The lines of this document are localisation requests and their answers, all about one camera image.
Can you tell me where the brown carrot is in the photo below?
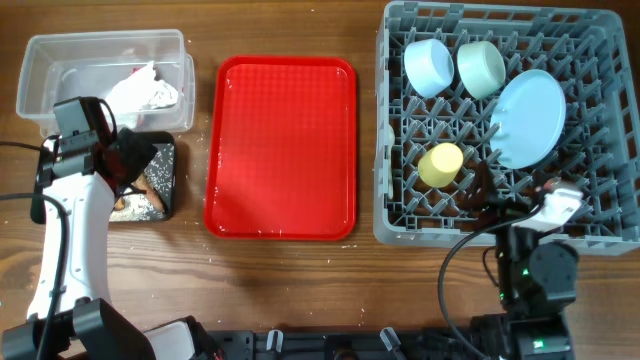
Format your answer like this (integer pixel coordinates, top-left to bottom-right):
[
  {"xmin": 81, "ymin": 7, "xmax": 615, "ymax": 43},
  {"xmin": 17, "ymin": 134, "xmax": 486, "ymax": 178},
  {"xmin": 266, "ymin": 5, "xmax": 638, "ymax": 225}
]
[{"xmin": 133, "ymin": 173, "xmax": 166, "ymax": 213}]

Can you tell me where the brown food scrap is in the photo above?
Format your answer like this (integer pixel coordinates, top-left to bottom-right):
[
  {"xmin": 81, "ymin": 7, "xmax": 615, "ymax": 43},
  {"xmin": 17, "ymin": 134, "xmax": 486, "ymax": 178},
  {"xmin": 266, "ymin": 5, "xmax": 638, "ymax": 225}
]
[{"xmin": 113, "ymin": 197, "xmax": 126, "ymax": 211}]

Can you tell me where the white rice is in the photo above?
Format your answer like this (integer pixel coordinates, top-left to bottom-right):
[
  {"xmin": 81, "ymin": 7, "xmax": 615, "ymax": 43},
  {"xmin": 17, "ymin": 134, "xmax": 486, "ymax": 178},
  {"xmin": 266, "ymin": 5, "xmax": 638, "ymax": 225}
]
[{"xmin": 109, "ymin": 143, "xmax": 176, "ymax": 223}]

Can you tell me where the yellow plastic cup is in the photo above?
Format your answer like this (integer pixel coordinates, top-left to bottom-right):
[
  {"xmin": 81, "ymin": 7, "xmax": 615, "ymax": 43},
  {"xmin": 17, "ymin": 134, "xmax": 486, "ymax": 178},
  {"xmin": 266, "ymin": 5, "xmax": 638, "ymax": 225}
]
[{"xmin": 418, "ymin": 143, "xmax": 464, "ymax": 188}]

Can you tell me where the white napkin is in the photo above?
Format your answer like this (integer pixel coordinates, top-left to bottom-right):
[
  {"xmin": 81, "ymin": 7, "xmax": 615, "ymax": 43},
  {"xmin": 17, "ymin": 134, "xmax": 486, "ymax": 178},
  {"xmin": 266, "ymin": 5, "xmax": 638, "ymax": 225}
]
[
  {"xmin": 106, "ymin": 61, "xmax": 162, "ymax": 129},
  {"xmin": 148, "ymin": 80, "xmax": 179, "ymax": 109}
]

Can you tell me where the large light blue plate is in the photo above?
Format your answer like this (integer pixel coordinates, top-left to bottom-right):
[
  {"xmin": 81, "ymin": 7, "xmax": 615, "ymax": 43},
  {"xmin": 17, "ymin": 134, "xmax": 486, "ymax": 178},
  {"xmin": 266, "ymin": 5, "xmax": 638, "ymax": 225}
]
[{"xmin": 489, "ymin": 69, "xmax": 567, "ymax": 169}]

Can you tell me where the light green bowl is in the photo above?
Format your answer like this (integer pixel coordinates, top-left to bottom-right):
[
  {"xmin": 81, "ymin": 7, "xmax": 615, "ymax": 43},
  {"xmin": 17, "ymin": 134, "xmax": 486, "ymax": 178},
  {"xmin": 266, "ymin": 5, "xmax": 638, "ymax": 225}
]
[{"xmin": 456, "ymin": 41, "xmax": 506, "ymax": 100}]

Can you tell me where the light blue rice bowl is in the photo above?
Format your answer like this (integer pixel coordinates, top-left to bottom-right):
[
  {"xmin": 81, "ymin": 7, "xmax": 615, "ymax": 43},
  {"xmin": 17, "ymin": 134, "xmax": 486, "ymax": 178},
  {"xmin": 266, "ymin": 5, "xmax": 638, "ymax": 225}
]
[{"xmin": 403, "ymin": 39, "xmax": 455, "ymax": 98}]

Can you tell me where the white plastic spoon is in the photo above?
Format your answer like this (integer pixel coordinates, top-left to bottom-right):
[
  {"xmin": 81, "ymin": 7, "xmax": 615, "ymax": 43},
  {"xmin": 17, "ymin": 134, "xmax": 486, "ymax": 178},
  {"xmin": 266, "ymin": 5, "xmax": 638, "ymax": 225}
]
[{"xmin": 386, "ymin": 126, "xmax": 395, "ymax": 200}]

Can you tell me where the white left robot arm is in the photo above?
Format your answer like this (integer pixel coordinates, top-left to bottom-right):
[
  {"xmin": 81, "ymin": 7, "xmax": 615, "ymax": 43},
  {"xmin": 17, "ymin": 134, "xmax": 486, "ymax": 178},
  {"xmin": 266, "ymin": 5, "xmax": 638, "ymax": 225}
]
[{"xmin": 1, "ymin": 97, "xmax": 225, "ymax": 359}]

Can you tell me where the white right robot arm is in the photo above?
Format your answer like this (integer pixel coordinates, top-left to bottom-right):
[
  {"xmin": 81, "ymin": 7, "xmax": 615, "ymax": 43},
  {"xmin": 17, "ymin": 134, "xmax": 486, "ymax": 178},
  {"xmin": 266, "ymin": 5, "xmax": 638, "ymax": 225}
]
[{"xmin": 463, "ymin": 162, "xmax": 583, "ymax": 359}]

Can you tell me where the black waste tray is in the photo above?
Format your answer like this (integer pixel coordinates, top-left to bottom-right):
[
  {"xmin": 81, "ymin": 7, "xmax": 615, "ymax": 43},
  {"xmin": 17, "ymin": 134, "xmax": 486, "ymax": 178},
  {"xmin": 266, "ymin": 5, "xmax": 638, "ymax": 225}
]
[{"xmin": 30, "ymin": 132, "xmax": 177, "ymax": 224}]

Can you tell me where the grey dishwasher rack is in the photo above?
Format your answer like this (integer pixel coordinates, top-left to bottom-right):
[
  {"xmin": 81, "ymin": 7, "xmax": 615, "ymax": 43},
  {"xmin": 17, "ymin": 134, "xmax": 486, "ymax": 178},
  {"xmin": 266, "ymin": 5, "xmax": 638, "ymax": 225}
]
[{"xmin": 373, "ymin": 1, "xmax": 639, "ymax": 255}]

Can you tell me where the clear plastic bin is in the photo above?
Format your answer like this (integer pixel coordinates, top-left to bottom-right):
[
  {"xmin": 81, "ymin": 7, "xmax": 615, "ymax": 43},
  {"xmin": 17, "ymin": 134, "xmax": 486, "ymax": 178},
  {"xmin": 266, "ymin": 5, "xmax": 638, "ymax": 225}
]
[{"xmin": 16, "ymin": 29, "xmax": 196, "ymax": 137}]

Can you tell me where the red plastic tray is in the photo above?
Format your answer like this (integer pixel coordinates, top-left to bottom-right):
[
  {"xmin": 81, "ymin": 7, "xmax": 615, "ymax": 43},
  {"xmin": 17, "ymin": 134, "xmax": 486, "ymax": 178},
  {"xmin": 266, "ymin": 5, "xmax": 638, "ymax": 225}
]
[{"xmin": 203, "ymin": 55, "xmax": 358, "ymax": 242}]

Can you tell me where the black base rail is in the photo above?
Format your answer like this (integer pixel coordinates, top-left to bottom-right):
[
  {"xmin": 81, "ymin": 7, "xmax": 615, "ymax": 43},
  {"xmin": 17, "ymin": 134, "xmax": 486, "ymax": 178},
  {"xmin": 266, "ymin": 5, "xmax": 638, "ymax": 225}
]
[{"xmin": 208, "ymin": 328, "xmax": 511, "ymax": 360}]

